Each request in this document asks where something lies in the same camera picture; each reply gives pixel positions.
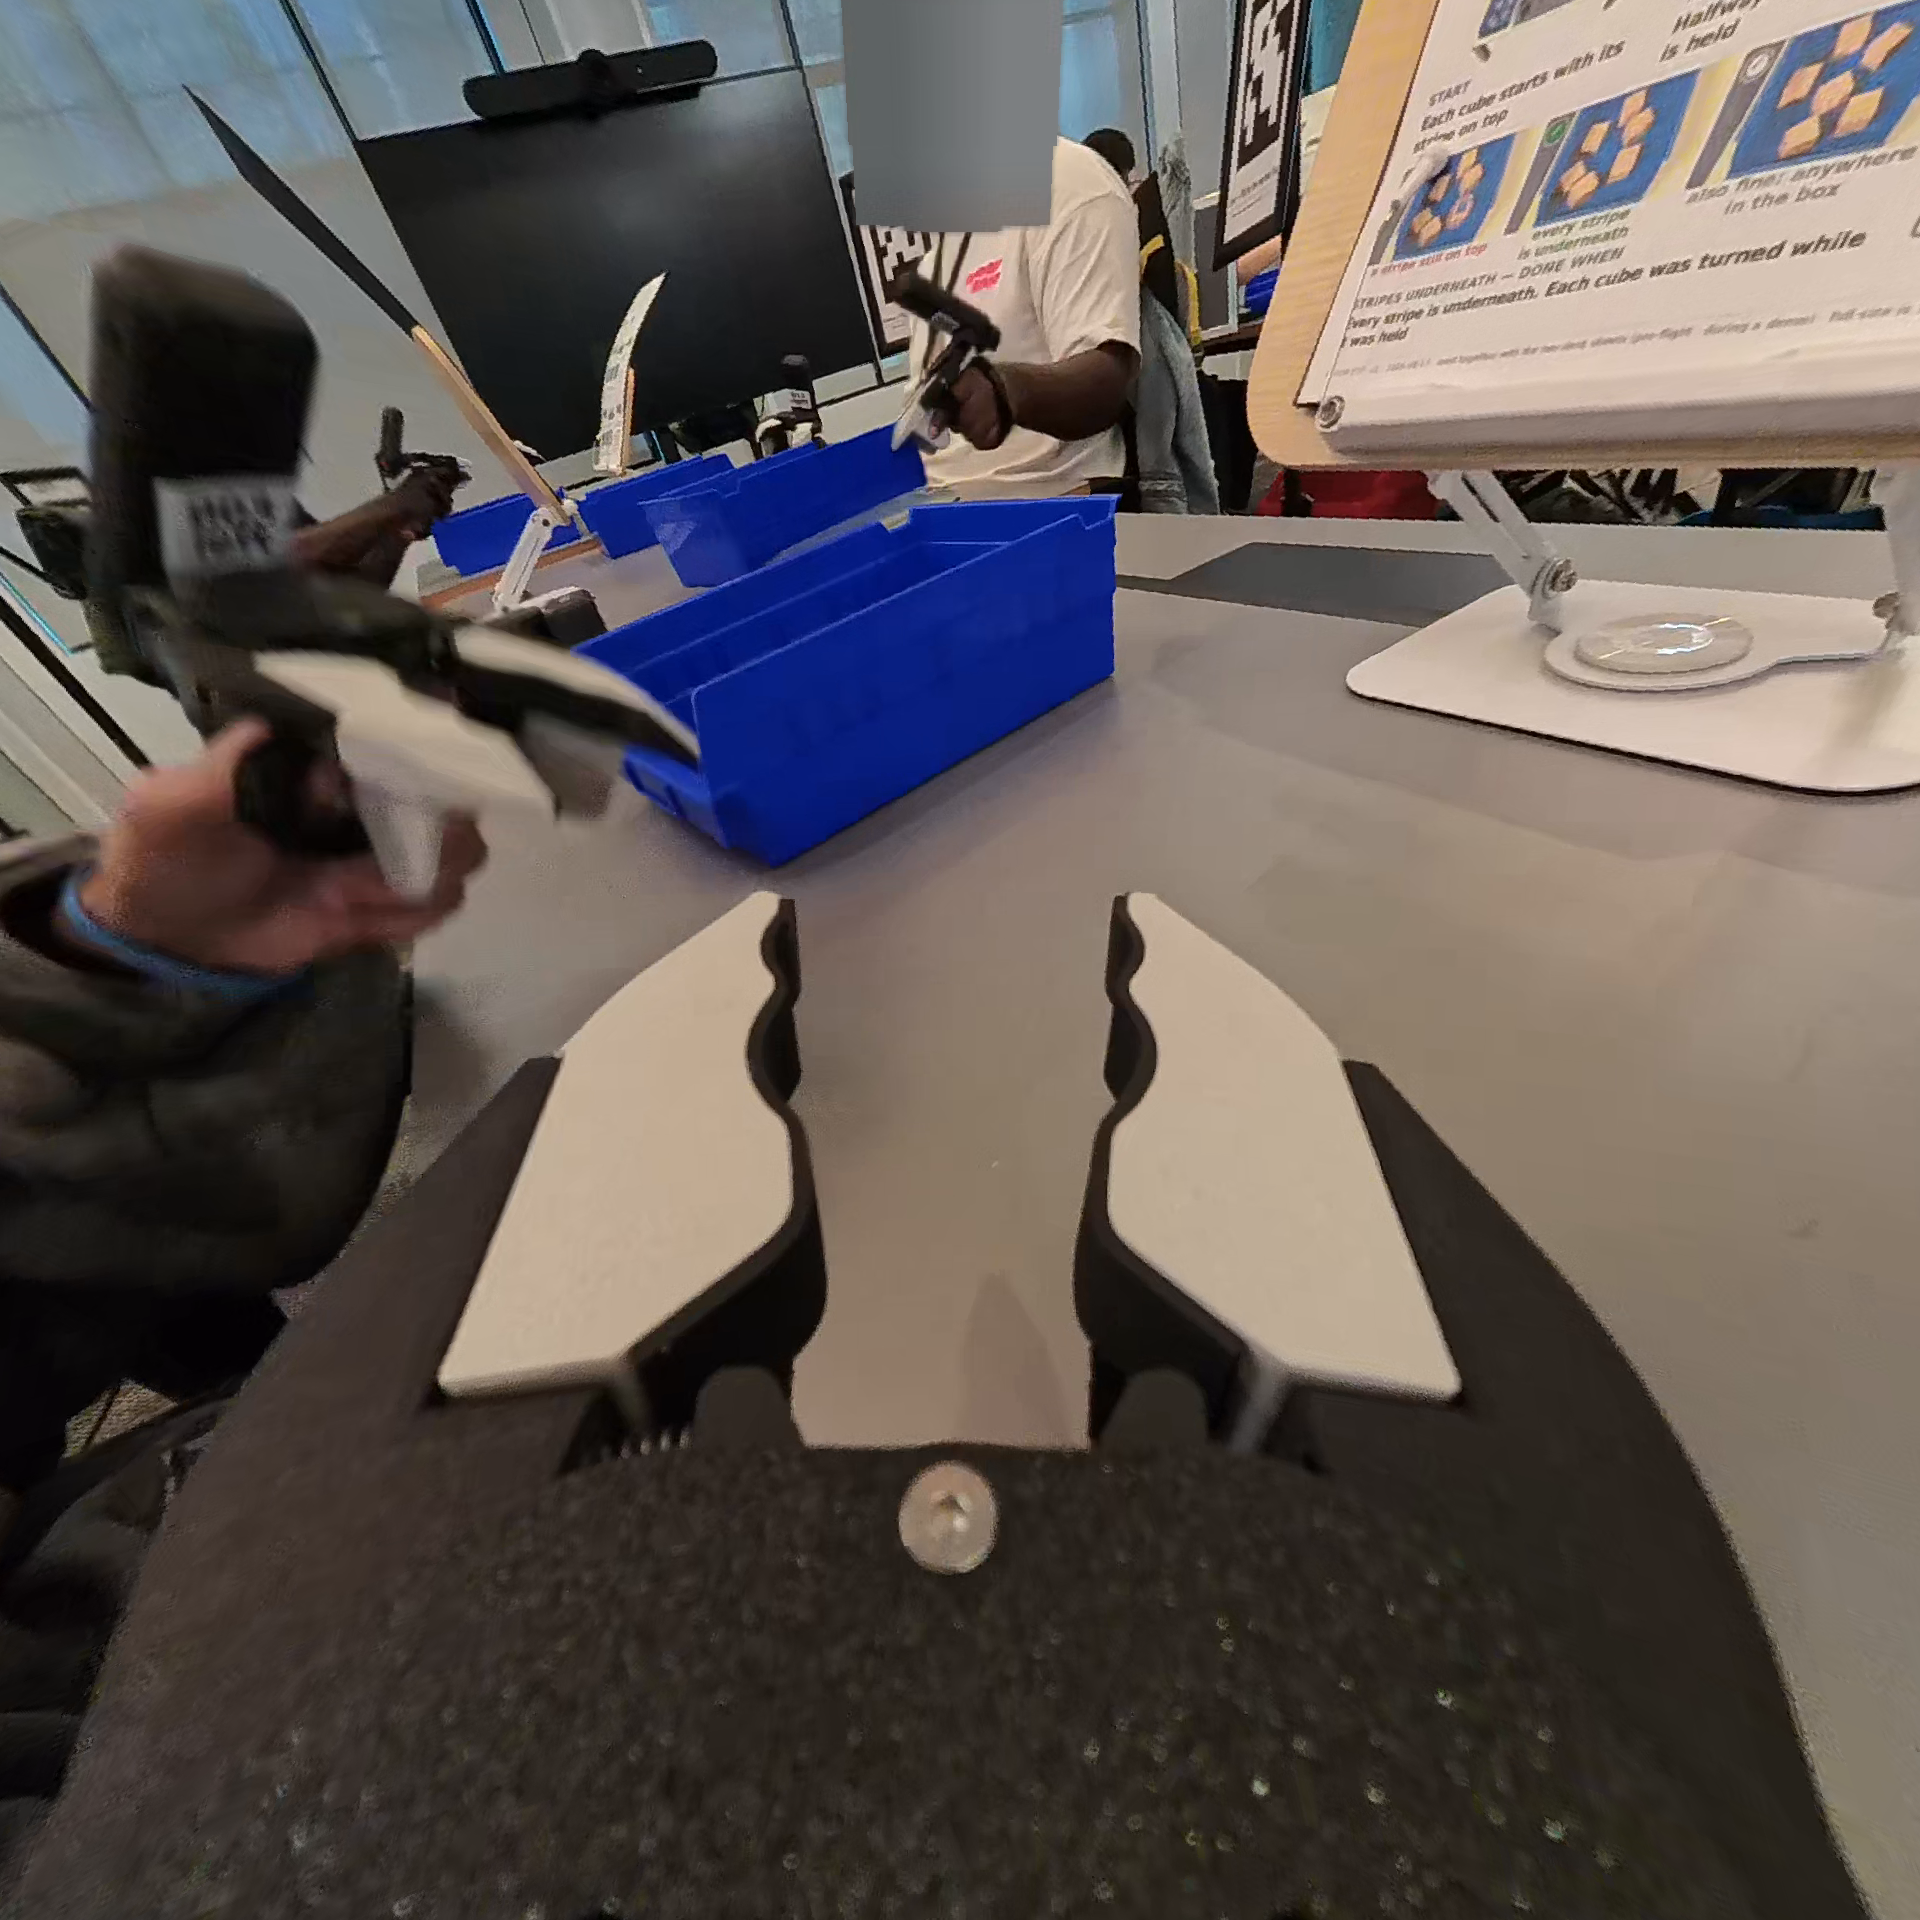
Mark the dark cloth on tripod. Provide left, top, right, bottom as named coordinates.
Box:
left=0, top=463, right=108, bottom=633

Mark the grey jacket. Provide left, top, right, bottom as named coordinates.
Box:
left=1130, top=286, right=1225, bottom=515

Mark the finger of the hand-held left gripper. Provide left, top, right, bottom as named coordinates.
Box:
left=449, top=621, right=701, bottom=819
left=255, top=644, right=559, bottom=825

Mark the white paper sheet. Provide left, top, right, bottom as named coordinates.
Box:
left=594, top=271, right=669, bottom=474

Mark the black display screen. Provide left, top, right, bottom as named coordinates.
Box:
left=356, top=46, right=880, bottom=459

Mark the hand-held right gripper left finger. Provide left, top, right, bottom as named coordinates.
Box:
left=434, top=891, right=830, bottom=1455

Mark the person's left hand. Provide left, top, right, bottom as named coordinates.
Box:
left=82, top=719, right=489, bottom=975

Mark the printed instruction sheet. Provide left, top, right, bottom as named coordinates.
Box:
left=1295, top=0, right=1920, bottom=406

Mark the black white marker sign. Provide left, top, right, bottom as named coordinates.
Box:
left=1210, top=0, right=1314, bottom=271

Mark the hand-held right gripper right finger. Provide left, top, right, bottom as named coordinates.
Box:
left=1076, top=891, right=1465, bottom=1455

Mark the white stand with wooden board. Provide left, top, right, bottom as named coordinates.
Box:
left=1248, top=0, right=1920, bottom=793

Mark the red bag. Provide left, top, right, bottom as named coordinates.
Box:
left=1258, top=468, right=1441, bottom=518

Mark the thin wooden board stand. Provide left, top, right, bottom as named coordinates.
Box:
left=188, top=87, right=600, bottom=633

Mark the person's left forearm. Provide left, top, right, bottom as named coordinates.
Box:
left=0, top=831, right=413, bottom=1443

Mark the blue wristband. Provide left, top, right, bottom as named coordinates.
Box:
left=56, top=871, right=317, bottom=1009

